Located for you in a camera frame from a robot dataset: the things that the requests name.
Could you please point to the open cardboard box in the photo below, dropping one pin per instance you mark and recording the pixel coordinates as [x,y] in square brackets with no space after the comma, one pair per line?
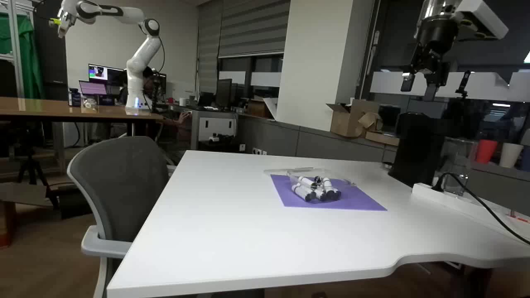
[354,120]

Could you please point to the clear plastic packaging with rolls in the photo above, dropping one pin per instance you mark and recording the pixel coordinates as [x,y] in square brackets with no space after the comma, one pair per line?
[308,185]

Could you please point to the grey mesh office chair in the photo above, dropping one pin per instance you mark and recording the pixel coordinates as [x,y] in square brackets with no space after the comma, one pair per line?
[121,181]

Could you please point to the green cloth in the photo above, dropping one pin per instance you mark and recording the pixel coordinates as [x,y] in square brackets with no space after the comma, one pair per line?
[28,54]

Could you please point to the purple mat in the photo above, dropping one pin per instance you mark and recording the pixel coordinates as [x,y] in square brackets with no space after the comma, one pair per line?
[352,198]

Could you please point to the pink screen laptop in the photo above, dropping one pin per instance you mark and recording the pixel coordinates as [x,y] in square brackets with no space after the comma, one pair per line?
[89,89]

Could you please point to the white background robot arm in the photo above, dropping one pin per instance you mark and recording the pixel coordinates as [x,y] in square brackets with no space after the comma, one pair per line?
[71,12]

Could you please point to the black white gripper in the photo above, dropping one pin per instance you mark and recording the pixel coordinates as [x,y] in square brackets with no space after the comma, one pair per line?
[434,39]

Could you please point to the computer monitor background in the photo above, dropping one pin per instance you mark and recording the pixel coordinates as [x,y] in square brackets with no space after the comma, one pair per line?
[106,75]

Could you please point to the black tripod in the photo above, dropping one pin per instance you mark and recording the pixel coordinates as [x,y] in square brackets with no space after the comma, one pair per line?
[28,137]

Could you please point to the wooden background table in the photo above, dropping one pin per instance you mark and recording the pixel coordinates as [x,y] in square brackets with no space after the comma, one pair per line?
[54,110]

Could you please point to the white cup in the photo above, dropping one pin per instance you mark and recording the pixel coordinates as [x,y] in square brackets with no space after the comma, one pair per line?
[508,155]

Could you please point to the white robot arm foreground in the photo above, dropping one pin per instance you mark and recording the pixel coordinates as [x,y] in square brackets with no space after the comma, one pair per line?
[475,21]

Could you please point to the red cup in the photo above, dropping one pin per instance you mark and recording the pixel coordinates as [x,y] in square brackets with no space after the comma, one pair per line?
[485,151]

